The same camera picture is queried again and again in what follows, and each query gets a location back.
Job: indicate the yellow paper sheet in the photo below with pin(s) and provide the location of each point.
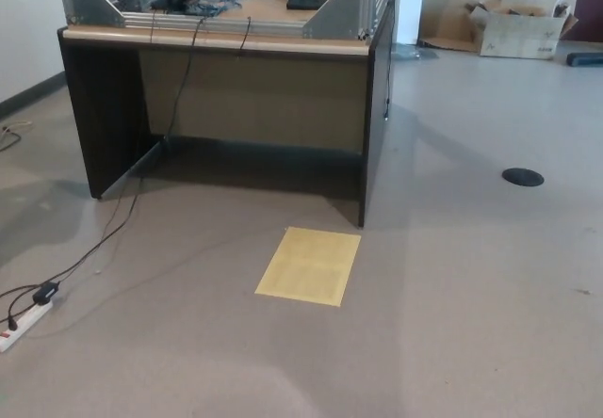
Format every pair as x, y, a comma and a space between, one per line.
308, 267

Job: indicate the dark wooden desk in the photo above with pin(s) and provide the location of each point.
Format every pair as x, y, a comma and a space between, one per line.
264, 98

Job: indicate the clear plastic wrap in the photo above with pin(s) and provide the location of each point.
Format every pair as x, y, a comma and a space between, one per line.
414, 52

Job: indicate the black flat device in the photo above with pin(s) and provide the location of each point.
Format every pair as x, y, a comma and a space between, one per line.
306, 2

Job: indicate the flattened brown cardboard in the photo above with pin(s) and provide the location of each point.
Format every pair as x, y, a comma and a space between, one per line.
447, 27

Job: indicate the black round floor cover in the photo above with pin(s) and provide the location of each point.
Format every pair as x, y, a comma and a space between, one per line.
523, 176

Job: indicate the open cardboard box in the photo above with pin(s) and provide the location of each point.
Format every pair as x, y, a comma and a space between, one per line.
518, 36

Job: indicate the black power adapter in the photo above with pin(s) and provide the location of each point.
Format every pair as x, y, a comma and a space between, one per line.
46, 292

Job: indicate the white power strip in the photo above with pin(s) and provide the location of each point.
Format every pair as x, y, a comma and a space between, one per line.
28, 319

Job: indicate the dark blue flat object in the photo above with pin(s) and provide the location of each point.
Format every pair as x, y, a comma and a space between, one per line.
586, 59

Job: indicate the aluminium profile frame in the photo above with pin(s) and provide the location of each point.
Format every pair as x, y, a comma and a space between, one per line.
94, 8

